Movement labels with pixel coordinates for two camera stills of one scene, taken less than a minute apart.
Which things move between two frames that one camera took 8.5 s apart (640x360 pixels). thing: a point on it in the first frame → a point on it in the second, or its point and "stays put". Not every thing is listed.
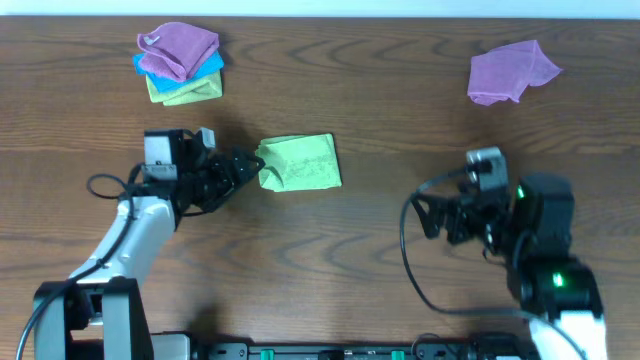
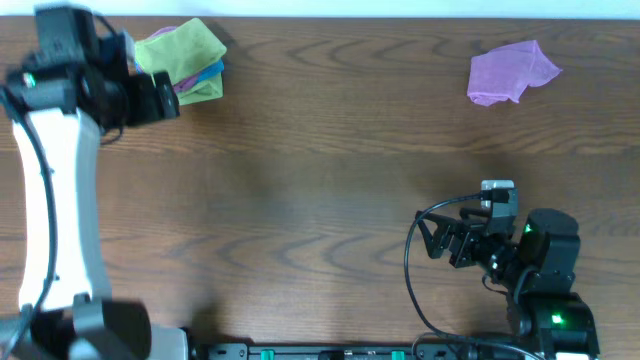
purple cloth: x=176 y=50 → x=181 y=84
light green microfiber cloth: x=299 y=162 → x=180 y=52
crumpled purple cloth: x=505 y=72 stays put
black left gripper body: x=226 y=175 → x=163 y=95
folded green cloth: x=210 y=87 stays put
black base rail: x=422 y=351 stays put
